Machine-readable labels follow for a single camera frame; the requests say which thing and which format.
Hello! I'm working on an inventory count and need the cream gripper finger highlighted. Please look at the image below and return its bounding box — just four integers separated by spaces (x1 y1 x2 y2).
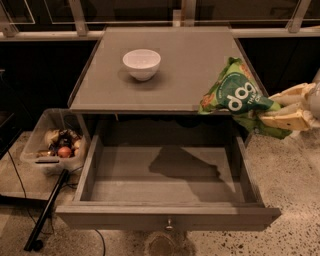
266 83 309 116
259 110 310 131

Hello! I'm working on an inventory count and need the green rice chip bag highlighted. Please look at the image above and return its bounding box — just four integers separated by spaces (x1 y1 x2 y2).
198 57 291 139

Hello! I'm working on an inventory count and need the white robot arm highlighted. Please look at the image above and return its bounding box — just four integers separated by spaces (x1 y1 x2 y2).
259 68 320 131

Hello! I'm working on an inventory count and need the open grey top drawer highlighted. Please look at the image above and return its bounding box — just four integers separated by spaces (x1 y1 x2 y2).
55 134 283 232

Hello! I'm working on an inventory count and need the grey cabinet with top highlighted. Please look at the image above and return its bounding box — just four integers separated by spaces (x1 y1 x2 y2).
67 25 275 148

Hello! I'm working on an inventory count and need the metal drawer knob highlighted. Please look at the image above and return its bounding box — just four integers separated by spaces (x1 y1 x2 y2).
165 220 174 231

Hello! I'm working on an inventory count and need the white ceramic bowl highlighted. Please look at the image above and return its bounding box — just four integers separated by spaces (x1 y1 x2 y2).
122 49 161 81

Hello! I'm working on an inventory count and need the red apple in bin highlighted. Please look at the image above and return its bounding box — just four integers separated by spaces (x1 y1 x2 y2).
58 146 72 158

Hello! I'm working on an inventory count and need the clear plastic storage bin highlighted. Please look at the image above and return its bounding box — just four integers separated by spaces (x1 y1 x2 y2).
20 108 87 175

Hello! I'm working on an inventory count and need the black pole on floor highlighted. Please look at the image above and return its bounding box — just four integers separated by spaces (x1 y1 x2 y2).
24 169 68 252

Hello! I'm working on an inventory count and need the black floor cable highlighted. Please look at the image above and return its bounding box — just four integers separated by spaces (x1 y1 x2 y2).
6 149 107 256

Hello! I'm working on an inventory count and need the metal window frame railing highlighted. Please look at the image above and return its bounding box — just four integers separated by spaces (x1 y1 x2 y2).
0 0 320 41

